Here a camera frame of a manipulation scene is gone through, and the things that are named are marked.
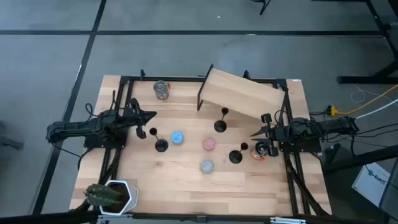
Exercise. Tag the black chair leg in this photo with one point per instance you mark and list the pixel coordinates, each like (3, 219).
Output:
(264, 6)

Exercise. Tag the pink patterned round tin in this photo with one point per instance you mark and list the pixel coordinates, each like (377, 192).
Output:
(209, 143)

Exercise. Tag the tilted wooden shelf board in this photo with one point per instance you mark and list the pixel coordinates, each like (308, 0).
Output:
(242, 93)

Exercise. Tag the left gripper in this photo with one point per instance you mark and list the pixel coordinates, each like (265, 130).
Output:
(132, 116)

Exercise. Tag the grey patterned round tin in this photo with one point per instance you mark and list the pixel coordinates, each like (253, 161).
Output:
(206, 166)

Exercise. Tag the black diagonal strut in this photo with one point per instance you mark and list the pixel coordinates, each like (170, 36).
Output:
(360, 159)

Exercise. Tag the tin can orange label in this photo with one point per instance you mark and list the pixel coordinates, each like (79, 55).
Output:
(256, 155)

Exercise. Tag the blue patterned round tin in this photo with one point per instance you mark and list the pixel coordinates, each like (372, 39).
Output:
(177, 137)

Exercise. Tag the silver tin can twine tag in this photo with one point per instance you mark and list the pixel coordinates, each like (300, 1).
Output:
(161, 90)

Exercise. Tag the yellow power plug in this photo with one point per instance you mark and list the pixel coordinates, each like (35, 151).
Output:
(332, 110)

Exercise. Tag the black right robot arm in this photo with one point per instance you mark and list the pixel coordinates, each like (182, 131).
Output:
(326, 126)

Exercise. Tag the silver metal bracket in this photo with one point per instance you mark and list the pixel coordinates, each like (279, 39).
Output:
(287, 220)

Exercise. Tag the black aluminium table frame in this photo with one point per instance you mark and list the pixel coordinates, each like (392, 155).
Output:
(186, 78)

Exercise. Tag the green cactus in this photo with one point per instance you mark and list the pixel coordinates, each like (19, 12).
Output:
(101, 194)

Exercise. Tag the white hexagonal plant pot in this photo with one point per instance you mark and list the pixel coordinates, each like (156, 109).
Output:
(133, 196)

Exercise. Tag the white cardboard box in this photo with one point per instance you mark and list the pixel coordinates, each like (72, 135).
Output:
(370, 183)

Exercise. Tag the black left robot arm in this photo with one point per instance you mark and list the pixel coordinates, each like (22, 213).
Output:
(77, 127)

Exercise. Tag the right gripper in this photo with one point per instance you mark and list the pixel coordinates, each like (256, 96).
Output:
(276, 133)

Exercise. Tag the black candle stick holder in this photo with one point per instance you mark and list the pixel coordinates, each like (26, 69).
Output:
(235, 156)
(220, 126)
(161, 145)

